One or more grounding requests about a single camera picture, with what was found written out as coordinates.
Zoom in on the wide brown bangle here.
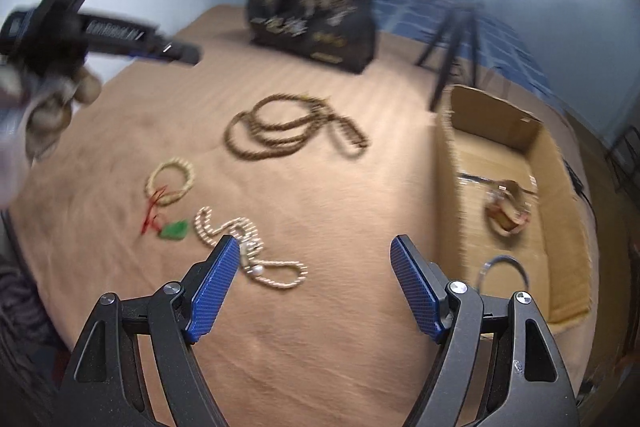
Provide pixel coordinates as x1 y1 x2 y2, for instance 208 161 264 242
482 179 535 237

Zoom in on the white pearl necklace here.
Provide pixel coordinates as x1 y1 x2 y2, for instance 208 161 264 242
194 206 308 292

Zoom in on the cardboard box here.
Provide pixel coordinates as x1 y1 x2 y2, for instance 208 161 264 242
435 84 601 338

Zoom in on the person's left hand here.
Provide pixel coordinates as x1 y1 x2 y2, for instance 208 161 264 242
0 64 103 158

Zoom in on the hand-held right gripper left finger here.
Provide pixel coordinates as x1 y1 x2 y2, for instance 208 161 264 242
57 234 243 427

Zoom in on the thin silver bangle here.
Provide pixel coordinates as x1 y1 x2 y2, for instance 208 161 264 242
475 255 532 295

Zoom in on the blue patterned bed sheet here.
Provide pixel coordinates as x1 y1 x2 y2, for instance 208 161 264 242
370 0 551 108

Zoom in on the black snack bag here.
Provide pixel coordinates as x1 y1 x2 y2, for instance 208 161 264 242
247 0 377 75

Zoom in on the black tripod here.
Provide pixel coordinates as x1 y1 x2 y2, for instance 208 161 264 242
415 0 493 112

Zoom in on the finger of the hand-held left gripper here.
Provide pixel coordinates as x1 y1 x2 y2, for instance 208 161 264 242
127 32 203 66

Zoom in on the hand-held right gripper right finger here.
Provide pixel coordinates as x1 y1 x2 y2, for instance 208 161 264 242
389 234 583 427

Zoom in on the grey striped clothing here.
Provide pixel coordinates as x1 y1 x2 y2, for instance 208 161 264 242
0 252 66 358

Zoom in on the cream bead bracelet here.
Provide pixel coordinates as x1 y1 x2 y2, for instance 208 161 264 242
146 159 195 208

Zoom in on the long brown bead necklace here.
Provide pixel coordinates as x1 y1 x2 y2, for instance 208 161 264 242
225 93 373 162

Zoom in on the black power cable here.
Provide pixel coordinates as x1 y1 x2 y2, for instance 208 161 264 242
564 159 601 228

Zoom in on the green jade pendant red cord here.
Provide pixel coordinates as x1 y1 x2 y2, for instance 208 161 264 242
140 188 192 241

